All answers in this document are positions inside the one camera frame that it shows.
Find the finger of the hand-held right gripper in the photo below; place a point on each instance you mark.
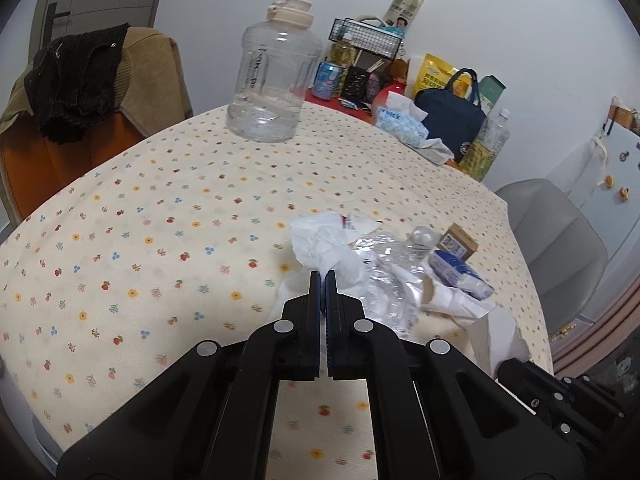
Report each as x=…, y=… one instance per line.
x=545, y=395

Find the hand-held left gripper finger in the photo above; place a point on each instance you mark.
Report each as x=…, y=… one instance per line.
x=330, y=320
x=320, y=320

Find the white tissue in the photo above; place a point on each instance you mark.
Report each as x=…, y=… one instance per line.
x=320, y=245

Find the crushed clear plastic bottle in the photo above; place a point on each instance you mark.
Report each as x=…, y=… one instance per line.
x=392, y=285

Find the torn white paper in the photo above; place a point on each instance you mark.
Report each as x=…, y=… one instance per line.
x=500, y=335

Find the silver blister pill pack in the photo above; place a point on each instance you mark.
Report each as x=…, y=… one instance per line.
x=424, y=238

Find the blue and white packet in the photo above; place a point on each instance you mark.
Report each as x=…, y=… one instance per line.
x=457, y=272

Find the small brown cardboard box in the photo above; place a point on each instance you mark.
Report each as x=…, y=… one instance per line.
x=462, y=241

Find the grey upholstered chair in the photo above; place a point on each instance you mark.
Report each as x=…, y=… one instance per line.
x=550, y=230

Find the floral tablecloth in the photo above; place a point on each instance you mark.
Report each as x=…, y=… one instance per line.
x=150, y=210

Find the blue and white tissue pack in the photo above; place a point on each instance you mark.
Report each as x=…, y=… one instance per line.
x=400, y=122

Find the plastic bottle with yellow liquid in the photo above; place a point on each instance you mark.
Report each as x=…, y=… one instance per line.
x=485, y=150

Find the black utensil holder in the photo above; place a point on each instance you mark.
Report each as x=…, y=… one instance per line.
x=357, y=85

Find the navy lunch bag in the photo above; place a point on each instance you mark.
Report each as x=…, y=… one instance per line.
x=450, y=115

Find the blue drink can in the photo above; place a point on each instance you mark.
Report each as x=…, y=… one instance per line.
x=327, y=80

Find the white refrigerator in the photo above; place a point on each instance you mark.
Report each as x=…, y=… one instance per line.
x=600, y=160

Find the red bottle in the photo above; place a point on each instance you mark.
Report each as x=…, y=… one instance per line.
x=392, y=82

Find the large clear water jug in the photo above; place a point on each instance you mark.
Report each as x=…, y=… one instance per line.
x=272, y=70

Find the cooking oil bottle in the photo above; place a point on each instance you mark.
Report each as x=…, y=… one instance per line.
x=344, y=55

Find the yellow snack packet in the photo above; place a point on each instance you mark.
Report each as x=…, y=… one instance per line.
x=435, y=72

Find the green box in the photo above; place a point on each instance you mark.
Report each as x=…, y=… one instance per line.
x=492, y=91

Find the woven basket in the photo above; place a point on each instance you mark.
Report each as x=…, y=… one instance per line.
x=625, y=112

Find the tan jacket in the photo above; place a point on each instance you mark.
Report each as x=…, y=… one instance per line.
x=150, y=75

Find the orange chair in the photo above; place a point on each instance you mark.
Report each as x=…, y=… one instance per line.
x=60, y=155

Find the black cloth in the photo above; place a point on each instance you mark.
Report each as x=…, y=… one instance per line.
x=75, y=75

